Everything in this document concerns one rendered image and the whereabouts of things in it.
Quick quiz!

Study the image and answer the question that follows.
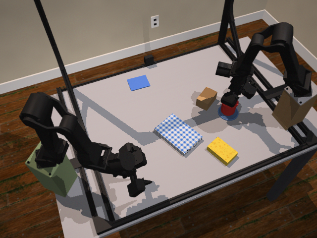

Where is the blue round coaster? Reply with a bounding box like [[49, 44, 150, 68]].
[[218, 106, 239, 121]]

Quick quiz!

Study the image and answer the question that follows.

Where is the yellow sponge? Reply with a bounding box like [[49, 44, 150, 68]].
[[207, 137, 238, 166]]

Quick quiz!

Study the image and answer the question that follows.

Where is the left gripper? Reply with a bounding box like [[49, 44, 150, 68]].
[[220, 76, 250, 107]]

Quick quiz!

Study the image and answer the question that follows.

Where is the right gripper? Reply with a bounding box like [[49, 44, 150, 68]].
[[113, 142, 152, 197]]

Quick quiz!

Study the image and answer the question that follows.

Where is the blue and white checkered towel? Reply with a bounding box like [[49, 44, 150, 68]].
[[154, 114, 203, 156]]

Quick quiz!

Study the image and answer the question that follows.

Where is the blue flat rectangular pad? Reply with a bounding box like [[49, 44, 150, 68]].
[[127, 75, 150, 91]]

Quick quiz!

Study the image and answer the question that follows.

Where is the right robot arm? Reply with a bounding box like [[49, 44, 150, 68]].
[[19, 92, 147, 175]]

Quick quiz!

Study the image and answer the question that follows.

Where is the red cup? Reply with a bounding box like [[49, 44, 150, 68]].
[[221, 101, 239, 116]]

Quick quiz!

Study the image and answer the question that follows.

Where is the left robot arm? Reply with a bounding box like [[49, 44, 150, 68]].
[[215, 22, 312, 99]]

